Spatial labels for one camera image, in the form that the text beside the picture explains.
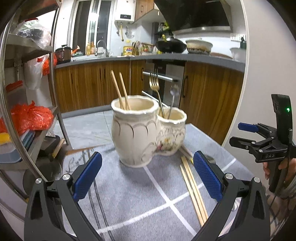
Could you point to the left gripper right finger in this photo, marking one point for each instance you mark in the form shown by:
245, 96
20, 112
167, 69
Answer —
241, 212

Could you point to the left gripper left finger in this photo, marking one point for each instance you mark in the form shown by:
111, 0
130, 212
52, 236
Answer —
53, 212

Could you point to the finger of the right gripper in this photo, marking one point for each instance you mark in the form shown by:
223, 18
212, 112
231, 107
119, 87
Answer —
252, 146
261, 129

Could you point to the wooden chopstick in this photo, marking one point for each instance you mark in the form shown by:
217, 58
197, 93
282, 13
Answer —
117, 89
187, 153
124, 91
194, 192

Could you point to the silver flower-end spoon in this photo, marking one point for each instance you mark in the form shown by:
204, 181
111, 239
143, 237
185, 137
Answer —
174, 91

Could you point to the gold fork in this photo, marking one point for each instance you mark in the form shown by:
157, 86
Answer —
154, 85

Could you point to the kitchen faucet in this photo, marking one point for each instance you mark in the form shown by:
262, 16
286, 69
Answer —
101, 48

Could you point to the person right hand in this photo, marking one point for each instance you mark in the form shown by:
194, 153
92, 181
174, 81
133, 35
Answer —
290, 164

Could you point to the wooden base cabinets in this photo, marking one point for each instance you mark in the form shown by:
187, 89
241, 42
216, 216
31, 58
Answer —
209, 94

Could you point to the built-in steel oven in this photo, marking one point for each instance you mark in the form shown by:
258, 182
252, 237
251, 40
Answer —
169, 73

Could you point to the cream ceramic double utensil holder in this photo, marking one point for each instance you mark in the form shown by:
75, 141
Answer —
139, 132

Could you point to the stainless steel shelf rack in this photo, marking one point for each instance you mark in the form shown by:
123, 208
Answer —
20, 162

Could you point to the grey striped table mat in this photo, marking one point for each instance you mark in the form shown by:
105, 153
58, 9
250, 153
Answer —
150, 203

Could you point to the red plastic bag on shelf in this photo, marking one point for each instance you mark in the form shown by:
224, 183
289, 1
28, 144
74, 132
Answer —
29, 117

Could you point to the black wok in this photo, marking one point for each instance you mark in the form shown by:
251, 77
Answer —
170, 45

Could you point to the red lid plastic container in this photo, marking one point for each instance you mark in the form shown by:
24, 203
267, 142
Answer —
16, 93

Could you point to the black range hood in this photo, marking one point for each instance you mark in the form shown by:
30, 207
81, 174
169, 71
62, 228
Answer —
196, 16

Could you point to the yellow oil bottle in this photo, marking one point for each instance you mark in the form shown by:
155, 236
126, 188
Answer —
127, 48

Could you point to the red hanging plastic bag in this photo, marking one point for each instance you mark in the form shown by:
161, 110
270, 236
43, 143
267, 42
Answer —
46, 66

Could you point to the white hanging plastic bag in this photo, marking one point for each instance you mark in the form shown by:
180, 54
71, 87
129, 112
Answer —
33, 72

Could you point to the electric pressure cooker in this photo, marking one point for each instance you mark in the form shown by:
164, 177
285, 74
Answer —
63, 54

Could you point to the white water heater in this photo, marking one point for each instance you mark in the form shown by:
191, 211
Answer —
125, 11

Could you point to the clear bag on shelf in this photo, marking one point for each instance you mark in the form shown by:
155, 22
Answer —
34, 30

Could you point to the window with metal frame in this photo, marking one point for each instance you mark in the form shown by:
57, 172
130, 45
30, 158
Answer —
90, 22

